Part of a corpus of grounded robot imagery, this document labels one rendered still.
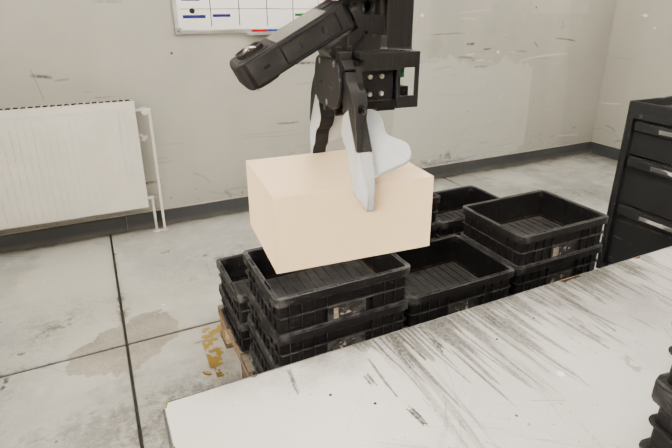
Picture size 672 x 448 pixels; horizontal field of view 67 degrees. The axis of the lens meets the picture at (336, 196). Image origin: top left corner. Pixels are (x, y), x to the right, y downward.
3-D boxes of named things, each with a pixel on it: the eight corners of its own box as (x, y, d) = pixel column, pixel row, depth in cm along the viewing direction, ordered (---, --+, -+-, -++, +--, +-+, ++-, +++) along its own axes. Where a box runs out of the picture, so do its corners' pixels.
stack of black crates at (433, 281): (404, 395, 155) (410, 300, 143) (358, 340, 180) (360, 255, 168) (504, 358, 171) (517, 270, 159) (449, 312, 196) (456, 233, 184)
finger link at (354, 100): (379, 145, 43) (357, 53, 45) (362, 147, 43) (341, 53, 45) (360, 162, 48) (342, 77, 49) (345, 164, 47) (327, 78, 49)
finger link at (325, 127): (357, 164, 60) (377, 108, 53) (309, 169, 58) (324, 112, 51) (349, 145, 62) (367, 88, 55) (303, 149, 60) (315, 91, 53)
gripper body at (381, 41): (418, 114, 48) (426, -22, 44) (334, 121, 46) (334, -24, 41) (384, 101, 55) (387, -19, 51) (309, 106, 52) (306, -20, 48)
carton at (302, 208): (276, 274, 46) (272, 198, 44) (250, 224, 57) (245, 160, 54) (429, 245, 52) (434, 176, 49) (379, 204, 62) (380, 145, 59)
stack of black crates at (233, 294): (241, 356, 172) (236, 298, 164) (220, 311, 197) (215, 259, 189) (345, 325, 188) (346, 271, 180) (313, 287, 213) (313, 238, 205)
